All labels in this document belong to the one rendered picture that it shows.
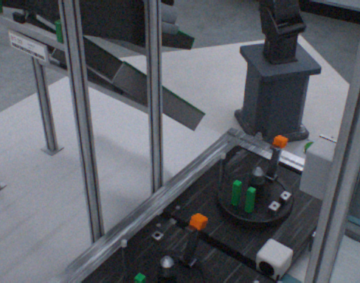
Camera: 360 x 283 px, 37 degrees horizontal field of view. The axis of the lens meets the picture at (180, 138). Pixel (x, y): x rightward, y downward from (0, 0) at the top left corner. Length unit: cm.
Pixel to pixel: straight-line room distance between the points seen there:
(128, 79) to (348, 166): 44
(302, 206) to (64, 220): 48
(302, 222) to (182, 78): 71
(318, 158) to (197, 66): 97
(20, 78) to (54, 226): 228
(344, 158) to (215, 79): 95
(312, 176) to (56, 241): 57
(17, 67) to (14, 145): 213
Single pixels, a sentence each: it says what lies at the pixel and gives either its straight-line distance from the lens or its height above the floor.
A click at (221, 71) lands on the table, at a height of 86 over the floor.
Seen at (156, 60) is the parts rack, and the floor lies 122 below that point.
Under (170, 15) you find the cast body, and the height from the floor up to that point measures 125.
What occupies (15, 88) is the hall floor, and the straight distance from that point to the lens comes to 327.
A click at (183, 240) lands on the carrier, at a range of 93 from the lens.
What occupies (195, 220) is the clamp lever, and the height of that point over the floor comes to 107.
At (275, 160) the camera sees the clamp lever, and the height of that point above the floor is 103.
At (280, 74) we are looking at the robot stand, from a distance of 121.
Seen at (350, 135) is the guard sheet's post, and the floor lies 130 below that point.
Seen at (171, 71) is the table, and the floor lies 86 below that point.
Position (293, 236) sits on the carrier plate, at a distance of 96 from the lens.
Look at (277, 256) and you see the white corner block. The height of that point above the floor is 99.
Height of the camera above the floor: 166
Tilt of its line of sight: 37 degrees down
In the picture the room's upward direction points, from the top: 1 degrees clockwise
